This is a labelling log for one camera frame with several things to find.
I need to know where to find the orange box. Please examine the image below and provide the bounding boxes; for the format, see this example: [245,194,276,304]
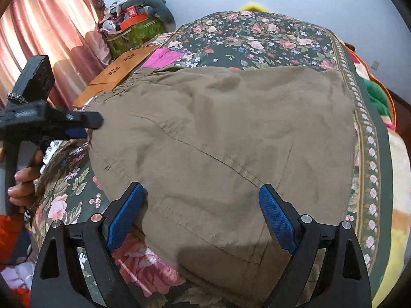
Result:
[120,14,150,29]

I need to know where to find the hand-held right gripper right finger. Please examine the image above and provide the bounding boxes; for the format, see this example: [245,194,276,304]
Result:
[258,184,373,308]

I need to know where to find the green patterned bag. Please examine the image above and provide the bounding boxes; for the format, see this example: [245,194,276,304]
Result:
[106,17,167,60]

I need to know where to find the pink cloth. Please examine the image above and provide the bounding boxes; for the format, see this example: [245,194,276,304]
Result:
[146,47,188,69]

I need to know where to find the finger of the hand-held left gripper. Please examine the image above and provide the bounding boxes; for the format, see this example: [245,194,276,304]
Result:
[48,111,104,131]
[62,128,89,142]

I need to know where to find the wooden folding lap table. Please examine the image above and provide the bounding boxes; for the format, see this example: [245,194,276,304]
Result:
[73,45,161,109]

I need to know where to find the khaki pants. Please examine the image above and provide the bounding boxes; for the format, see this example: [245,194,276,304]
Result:
[87,65,357,308]

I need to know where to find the person's left hand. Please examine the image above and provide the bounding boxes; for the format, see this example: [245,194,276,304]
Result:
[7,149,44,206]

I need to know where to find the floral bedspread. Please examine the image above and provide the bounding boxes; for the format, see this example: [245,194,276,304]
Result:
[27,10,395,308]

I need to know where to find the red cloth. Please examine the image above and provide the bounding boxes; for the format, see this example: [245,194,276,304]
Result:
[0,213,31,264]

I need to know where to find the grey plush pillow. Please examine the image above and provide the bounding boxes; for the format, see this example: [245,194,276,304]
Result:
[141,0,176,33]

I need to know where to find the pile of grey white clothes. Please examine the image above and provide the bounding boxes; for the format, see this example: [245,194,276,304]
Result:
[99,0,161,33]

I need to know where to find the colourful plush blanket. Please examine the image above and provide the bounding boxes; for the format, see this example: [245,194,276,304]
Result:
[345,40,411,302]

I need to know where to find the pink curtain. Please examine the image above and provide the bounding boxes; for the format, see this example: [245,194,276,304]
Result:
[0,0,111,113]

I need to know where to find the yellow foam hoop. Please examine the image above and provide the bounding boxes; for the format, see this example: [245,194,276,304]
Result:
[239,3,269,12]

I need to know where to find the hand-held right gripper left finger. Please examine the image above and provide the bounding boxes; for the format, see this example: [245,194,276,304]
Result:
[30,182,148,308]

